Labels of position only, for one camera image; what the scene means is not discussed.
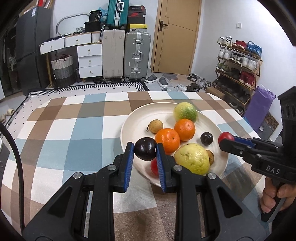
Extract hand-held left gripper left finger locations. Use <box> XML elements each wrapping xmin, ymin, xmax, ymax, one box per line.
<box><xmin>23</xmin><ymin>142</ymin><xmax>135</xmax><ymax>241</ymax></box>

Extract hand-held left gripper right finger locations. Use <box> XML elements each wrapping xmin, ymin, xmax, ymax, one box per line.
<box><xmin>156</xmin><ymin>143</ymin><xmax>266</xmax><ymax>241</ymax></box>

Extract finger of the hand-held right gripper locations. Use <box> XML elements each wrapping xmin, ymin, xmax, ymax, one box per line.
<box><xmin>232</xmin><ymin>136</ymin><xmax>282</xmax><ymax>151</ymax></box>
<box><xmin>219</xmin><ymin>139</ymin><xmax>258</xmax><ymax>163</ymax></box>

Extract red tomato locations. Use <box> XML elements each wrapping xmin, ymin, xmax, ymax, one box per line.
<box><xmin>150</xmin><ymin>159</ymin><xmax>160</xmax><ymax>177</ymax></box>
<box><xmin>218</xmin><ymin>132</ymin><xmax>235</xmax><ymax>144</ymax></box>

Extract dark purple plum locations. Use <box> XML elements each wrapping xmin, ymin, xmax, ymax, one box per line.
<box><xmin>134</xmin><ymin>137</ymin><xmax>157</xmax><ymax>161</ymax></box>
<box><xmin>200</xmin><ymin>132</ymin><xmax>214</xmax><ymax>146</ymax></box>

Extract small brown fruit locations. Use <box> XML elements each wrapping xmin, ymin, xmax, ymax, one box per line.
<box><xmin>147</xmin><ymin>119</ymin><xmax>164</xmax><ymax>134</ymax></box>
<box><xmin>206</xmin><ymin>150</ymin><xmax>215</xmax><ymax>166</ymax></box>

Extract orange mandarin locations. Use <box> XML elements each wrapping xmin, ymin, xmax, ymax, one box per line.
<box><xmin>155</xmin><ymin>128</ymin><xmax>181</xmax><ymax>155</ymax></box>
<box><xmin>174</xmin><ymin>119</ymin><xmax>196</xmax><ymax>142</ymax></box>

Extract large yellow-green guava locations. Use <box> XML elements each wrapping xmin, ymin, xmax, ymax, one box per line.
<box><xmin>174</xmin><ymin>143</ymin><xmax>210</xmax><ymax>176</ymax></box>

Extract cream round plate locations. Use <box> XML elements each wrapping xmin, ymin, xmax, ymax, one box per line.
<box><xmin>120</xmin><ymin>102</ymin><xmax>229</xmax><ymax>188</ymax></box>

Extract person's right hand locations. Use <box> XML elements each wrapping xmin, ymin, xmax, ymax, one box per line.
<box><xmin>260</xmin><ymin>178</ymin><xmax>296</xmax><ymax>213</ymax></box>

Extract patterned doormat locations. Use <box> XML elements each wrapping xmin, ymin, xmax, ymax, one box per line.
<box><xmin>259</xmin><ymin>112</ymin><xmax>280</xmax><ymax>137</ymax></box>

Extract purple bag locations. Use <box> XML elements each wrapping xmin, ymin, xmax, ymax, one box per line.
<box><xmin>244</xmin><ymin>85</ymin><xmax>276</xmax><ymax>131</ymax></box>

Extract wooden shoe rack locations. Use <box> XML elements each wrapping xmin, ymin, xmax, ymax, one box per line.
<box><xmin>212</xmin><ymin>37</ymin><xmax>263</xmax><ymax>115</ymax></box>

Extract green-yellow citrus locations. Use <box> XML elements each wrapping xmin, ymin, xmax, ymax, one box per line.
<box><xmin>173</xmin><ymin>102</ymin><xmax>198</xmax><ymax>123</ymax></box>

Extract checked tablecloth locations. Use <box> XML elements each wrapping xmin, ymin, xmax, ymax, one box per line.
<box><xmin>0</xmin><ymin>91</ymin><xmax>275</xmax><ymax>241</ymax></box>

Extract rows of shoes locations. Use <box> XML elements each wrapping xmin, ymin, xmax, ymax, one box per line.
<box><xmin>216</xmin><ymin>36</ymin><xmax>263</xmax><ymax>85</ymax></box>

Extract silver suitcase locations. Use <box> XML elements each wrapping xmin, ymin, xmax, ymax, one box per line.
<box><xmin>123</xmin><ymin>31</ymin><xmax>151</xmax><ymax>82</ymax></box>

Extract white drawer desk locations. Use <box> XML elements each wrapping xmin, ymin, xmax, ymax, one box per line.
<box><xmin>39</xmin><ymin>32</ymin><xmax>103</xmax><ymax>83</ymax></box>

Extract beige suitcase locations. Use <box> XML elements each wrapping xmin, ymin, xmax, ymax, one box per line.
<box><xmin>102</xmin><ymin>29</ymin><xmax>125</xmax><ymax>83</ymax></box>

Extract woven laundry basket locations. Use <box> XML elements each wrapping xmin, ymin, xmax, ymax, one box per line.
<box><xmin>51</xmin><ymin>54</ymin><xmax>76</xmax><ymax>88</ymax></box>

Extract wooden door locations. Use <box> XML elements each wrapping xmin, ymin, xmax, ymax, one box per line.
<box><xmin>151</xmin><ymin>0</ymin><xmax>201</xmax><ymax>76</ymax></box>

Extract yellow and black box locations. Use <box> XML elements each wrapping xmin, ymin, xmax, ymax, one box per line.
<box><xmin>127</xmin><ymin>24</ymin><xmax>148</xmax><ymax>32</ymax></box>

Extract black bag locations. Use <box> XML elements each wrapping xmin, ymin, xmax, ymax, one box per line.
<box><xmin>84</xmin><ymin>10</ymin><xmax>103</xmax><ymax>33</ymax></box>

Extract stack of dark shoe boxes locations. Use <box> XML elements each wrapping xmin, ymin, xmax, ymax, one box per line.
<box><xmin>127</xmin><ymin>6</ymin><xmax>147</xmax><ymax>25</ymax></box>

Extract dark grey refrigerator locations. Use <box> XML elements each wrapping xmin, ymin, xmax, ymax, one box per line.
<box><xmin>15</xmin><ymin>6</ymin><xmax>55</xmax><ymax>95</ymax></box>

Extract teal suitcase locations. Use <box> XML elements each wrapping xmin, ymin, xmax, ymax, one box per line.
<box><xmin>107</xmin><ymin>0</ymin><xmax>130</xmax><ymax>29</ymax></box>

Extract curved white pipe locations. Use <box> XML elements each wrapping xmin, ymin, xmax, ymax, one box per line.
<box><xmin>56</xmin><ymin>14</ymin><xmax>90</xmax><ymax>37</ymax></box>

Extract black cable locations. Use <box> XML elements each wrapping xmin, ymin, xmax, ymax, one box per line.
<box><xmin>0</xmin><ymin>122</ymin><xmax>25</xmax><ymax>229</ymax></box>

